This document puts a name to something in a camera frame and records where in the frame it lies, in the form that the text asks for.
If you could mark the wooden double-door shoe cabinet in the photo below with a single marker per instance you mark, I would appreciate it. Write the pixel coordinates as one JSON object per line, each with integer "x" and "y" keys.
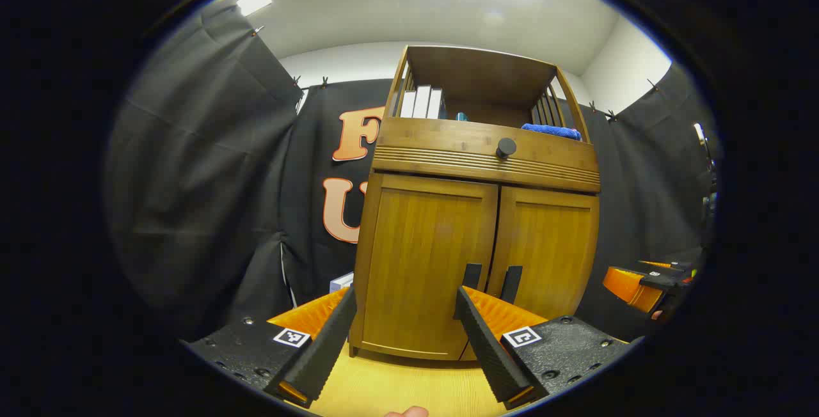
{"x": 480, "y": 71}

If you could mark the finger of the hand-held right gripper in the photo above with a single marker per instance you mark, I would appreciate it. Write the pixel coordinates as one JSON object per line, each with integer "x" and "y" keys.
{"x": 630, "y": 286}
{"x": 665, "y": 265}

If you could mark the white box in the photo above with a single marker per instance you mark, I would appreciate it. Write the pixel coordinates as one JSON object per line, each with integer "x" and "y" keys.
{"x": 341, "y": 281}

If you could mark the wooden cabinet door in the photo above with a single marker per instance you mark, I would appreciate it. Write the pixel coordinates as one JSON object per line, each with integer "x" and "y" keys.
{"x": 550, "y": 251}
{"x": 416, "y": 263}

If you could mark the blue folded cloth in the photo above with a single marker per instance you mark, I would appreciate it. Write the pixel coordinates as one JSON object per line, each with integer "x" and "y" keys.
{"x": 550, "y": 130}

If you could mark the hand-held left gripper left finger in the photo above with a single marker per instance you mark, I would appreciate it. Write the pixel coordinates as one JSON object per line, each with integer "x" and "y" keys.
{"x": 323, "y": 353}

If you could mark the white book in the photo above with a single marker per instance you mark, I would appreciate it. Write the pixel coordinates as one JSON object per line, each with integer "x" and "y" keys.
{"x": 421, "y": 102}
{"x": 407, "y": 105}
{"x": 435, "y": 103}

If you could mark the black round drawer knob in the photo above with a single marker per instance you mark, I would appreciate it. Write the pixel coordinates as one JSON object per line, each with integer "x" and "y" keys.
{"x": 505, "y": 147}

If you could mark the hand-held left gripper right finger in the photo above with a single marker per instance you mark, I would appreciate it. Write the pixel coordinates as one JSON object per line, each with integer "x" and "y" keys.
{"x": 489, "y": 353}

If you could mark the small ceiling light panel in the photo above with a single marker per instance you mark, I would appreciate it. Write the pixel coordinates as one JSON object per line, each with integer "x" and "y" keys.
{"x": 254, "y": 0}

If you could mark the wooden cabinet drawer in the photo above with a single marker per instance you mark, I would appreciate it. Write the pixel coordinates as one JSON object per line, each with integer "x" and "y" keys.
{"x": 435, "y": 142}

